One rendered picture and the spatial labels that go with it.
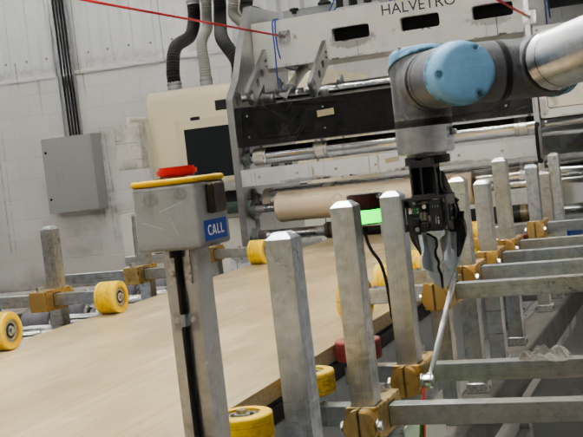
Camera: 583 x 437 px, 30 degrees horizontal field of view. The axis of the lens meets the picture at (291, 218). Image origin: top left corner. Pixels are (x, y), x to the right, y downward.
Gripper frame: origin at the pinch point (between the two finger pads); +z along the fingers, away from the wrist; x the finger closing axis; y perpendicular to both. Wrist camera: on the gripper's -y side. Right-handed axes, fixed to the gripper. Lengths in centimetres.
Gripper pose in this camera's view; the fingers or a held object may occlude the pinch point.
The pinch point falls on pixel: (443, 279)
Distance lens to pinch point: 176.0
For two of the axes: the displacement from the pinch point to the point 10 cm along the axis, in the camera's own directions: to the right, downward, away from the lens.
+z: 1.1, 9.9, 0.5
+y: -3.6, 0.9, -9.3
